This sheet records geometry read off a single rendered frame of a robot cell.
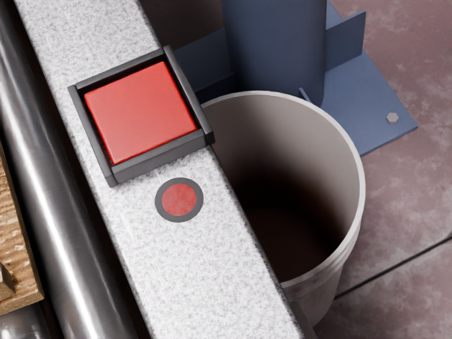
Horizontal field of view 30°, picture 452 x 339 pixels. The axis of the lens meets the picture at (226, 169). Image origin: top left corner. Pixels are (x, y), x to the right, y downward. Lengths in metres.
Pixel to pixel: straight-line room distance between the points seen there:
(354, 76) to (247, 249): 1.14
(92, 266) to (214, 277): 0.08
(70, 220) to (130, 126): 0.07
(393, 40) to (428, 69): 0.09
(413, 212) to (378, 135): 0.16
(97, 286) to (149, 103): 0.13
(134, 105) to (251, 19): 0.74
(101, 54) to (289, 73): 0.83
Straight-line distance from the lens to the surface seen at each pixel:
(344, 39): 1.59
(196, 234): 0.53
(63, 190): 0.56
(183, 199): 0.54
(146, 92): 0.57
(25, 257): 0.53
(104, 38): 0.62
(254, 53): 1.37
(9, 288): 0.51
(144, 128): 0.55
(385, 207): 1.54
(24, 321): 0.54
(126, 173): 0.55
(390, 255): 1.50
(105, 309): 0.52
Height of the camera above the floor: 1.41
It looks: 64 degrees down
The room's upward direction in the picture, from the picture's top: 11 degrees counter-clockwise
